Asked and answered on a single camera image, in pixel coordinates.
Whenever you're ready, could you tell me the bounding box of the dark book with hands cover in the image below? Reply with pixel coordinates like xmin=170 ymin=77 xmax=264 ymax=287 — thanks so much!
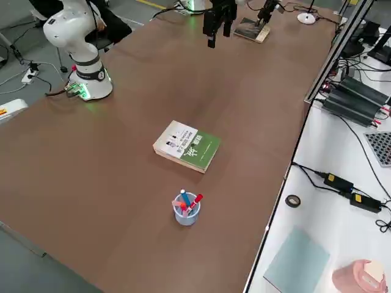
xmin=233 ymin=17 xmax=271 ymax=43

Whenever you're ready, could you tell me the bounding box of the green and white book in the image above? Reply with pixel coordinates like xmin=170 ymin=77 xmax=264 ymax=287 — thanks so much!
xmin=152 ymin=120 xmax=222 ymax=174

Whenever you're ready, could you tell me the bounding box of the white desk lamp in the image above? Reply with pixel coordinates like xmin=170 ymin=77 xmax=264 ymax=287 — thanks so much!
xmin=298 ymin=0 xmax=317 ymax=24

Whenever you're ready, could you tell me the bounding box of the black computer monitor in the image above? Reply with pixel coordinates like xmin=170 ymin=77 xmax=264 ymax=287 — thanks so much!
xmin=368 ymin=21 xmax=391 ymax=67

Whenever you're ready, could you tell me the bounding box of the blue and white pen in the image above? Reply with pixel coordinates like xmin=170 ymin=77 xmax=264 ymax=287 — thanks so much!
xmin=180 ymin=189 xmax=192 ymax=211

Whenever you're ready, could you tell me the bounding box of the checkered grid board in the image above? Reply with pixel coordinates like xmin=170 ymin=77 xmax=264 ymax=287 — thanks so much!
xmin=363 ymin=131 xmax=391 ymax=168

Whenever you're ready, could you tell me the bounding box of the black power adapter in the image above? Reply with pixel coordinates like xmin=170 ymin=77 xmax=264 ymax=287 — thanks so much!
xmin=323 ymin=173 xmax=354 ymax=193

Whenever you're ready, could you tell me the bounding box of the white power strip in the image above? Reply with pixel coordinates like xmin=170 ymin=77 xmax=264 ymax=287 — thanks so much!
xmin=21 ymin=68 xmax=39 ymax=85

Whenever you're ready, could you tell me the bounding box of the black adapter with yellow label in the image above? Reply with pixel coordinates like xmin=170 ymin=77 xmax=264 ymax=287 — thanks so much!
xmin=349 ymin=192 xmax=382 ymax=214

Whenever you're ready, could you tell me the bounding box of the white cabinet with orange label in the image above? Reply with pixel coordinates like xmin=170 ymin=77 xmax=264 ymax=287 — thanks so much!
xmin=0 ymin=98 xmax=29 ymax=126

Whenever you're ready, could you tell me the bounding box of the pale blue-grey pad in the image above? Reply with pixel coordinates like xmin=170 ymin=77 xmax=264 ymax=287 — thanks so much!
xmin=263 ymin=225 xmax=331 ymax=293

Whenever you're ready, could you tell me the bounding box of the pink container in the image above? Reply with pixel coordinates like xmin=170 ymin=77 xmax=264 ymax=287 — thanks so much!
xmin=332 ymin=259 xmax=387 ymax=293

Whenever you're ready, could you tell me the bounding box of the black lamp cable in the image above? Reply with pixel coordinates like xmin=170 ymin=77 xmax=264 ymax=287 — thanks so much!
xmin=314 ymin=15 xmax=340 ymax=26

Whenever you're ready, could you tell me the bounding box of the aluminium frame post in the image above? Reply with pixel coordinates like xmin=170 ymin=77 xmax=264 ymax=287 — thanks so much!
xmin=304 ymin=0 xmax=372 ymax=104

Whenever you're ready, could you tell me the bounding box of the black adapter cable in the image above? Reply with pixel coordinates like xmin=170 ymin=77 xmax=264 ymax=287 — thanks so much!
xmin=291 ymin=163 xmax=329 ymax=192

